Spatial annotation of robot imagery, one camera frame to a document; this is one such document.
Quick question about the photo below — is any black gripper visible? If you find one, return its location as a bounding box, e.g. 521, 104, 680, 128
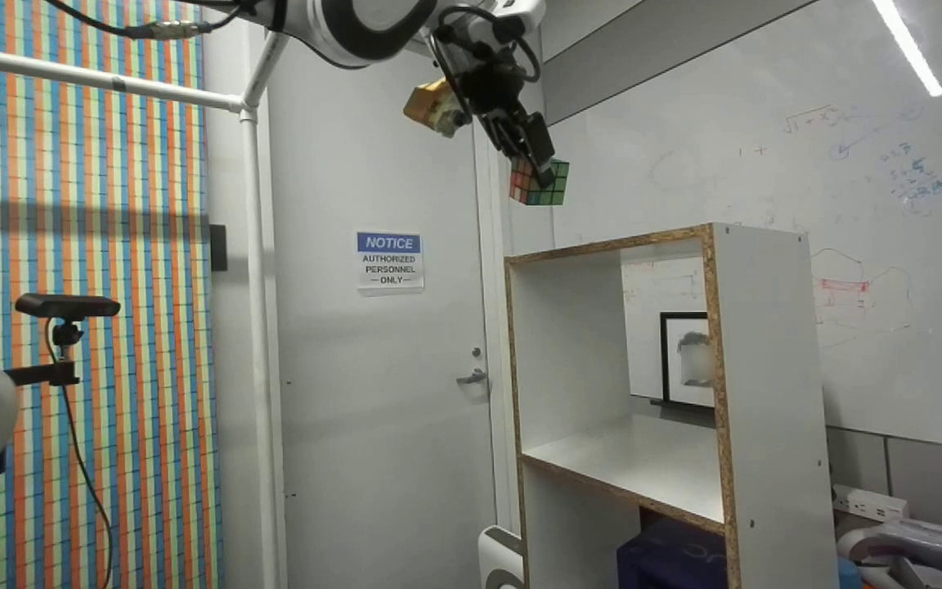
431, 11, 558, 173

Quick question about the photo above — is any multicolour rubik's cube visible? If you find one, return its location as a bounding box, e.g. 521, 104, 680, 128
508, 158, 576, 211

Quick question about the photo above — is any white shelf with wood edges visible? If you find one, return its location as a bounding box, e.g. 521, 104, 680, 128
499, 222, 845, 589

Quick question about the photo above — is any blue white notice sign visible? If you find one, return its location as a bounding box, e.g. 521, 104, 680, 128
352, 231, 428, 296

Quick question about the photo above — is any white pvc pipe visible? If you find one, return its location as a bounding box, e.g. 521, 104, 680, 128
241, 104, 290, 589
239, 29, 290, 113
0, 40, 251, 114

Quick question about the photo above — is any black framed portrait picture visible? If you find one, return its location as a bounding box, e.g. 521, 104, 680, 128
656, 307, 716, 412

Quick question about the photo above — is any white door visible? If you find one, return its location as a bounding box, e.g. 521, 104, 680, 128
267, 43, 508, 589

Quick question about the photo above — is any large whiteboard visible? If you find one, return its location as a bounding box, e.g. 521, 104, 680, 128
538, 0, 942, 456

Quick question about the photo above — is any dark blue storage box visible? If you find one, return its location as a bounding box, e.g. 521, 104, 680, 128
614, 522, 734, 589

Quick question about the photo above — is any small white box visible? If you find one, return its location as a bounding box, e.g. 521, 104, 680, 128
831, 485, 914, 526

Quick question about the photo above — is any white grey plastic equipment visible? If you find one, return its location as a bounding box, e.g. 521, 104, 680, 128
835, 519, 942, 589

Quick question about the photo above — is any tan wrist mount block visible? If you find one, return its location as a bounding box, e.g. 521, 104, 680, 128
398, 76, 472, 140

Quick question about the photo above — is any metal door handle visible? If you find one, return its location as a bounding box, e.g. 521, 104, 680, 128
455, 363, 493, 401

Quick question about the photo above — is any black wall switch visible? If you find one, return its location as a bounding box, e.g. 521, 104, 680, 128
207, 222, 232, 276

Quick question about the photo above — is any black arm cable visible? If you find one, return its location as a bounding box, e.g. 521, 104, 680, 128
41, 0, 250, 43

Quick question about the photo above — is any black stereo camera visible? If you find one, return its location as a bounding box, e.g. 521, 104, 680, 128
13, 291, 124, 324

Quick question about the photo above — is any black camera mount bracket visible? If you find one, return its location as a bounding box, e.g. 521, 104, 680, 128
5, 319, 88, 389

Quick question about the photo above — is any black camera cable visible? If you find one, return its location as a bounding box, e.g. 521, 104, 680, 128
48, 324, 121, 589

